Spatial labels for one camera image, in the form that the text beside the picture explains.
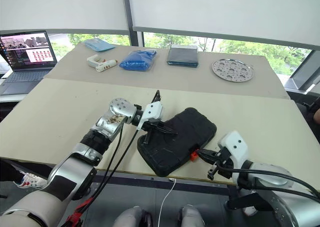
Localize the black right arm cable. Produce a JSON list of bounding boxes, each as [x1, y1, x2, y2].
[[216, 161, 320, 189], [249, 179, 320, 202]]

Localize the red cable clip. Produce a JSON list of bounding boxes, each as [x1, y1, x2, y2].
[[66, 198, 95, 227]]

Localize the white tube red markings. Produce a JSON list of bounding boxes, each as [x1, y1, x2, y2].
[[95, 59, 118, 73]]

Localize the person in dark clothes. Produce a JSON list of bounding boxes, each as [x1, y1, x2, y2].
[[297, 94, 320, 143]]

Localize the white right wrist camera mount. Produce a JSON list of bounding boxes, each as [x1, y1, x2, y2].
[[217, 130, 250, 168]]

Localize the open dark laptop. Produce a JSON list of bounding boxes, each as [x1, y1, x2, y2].
[[0, 30, 58, 96]]

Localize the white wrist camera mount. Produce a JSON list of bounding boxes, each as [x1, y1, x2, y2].
[[217, 130, 250, 168], [136, 102, 164, 131]]

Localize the white thin cable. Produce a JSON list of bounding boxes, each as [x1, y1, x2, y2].
[[157, 177, 177, 227]]

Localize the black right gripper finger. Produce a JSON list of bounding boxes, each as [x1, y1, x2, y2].
[[197, 148, 218, 163], [206, 164, 219, 180]]

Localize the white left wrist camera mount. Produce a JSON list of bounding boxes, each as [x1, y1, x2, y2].
[[136, 102, 164, 131]]

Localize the black plastic tool case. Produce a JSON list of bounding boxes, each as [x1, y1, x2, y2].
[[136, 107, 218, 177]]

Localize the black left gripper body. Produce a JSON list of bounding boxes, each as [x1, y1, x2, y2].
[[142, 120, 166, 135]]

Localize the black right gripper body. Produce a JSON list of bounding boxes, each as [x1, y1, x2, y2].
[[211, 146, 236, 179]]

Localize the grey window frame post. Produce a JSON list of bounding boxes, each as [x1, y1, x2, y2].
[[121, 0, 145, 47]]

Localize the orange case latch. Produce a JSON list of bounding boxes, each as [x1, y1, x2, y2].
[[189, 148, 200, 162]]

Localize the blue filled plastic bag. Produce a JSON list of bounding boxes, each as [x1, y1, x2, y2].
[[118, 48, 158, 72]]

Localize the light blue flat package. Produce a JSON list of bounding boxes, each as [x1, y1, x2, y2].
[[83, 37, 117, 52]]

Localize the round perforated metal plate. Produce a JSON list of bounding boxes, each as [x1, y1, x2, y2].
[[211, 58, 254, 83]]

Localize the white angled plastic tool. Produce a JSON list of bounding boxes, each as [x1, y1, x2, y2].
[[86, 54, 106, 68]]

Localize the white roller blind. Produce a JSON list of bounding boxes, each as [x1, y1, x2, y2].
[[127, 0, 320, 50], [0, 0, 130, 35]]

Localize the white red sneaker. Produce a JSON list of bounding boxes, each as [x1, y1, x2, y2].
[[13, 172, 48, 189]]

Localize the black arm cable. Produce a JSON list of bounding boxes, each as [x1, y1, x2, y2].
[[81, 130, 140, 210], [96, 123, 125, 195], [216, 161, 320, 189], [249, 179, 320, 202], [149, 89, 162, 105]]

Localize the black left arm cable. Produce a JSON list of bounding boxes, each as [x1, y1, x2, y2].
[[96, 123, 125, 195], [81, 130, 140, 210], [149, 89, 162, 105]]

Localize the grey rounded shape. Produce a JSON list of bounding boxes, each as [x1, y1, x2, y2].
[[113, 206, 153, 227], [177, 204, 206, 227]]

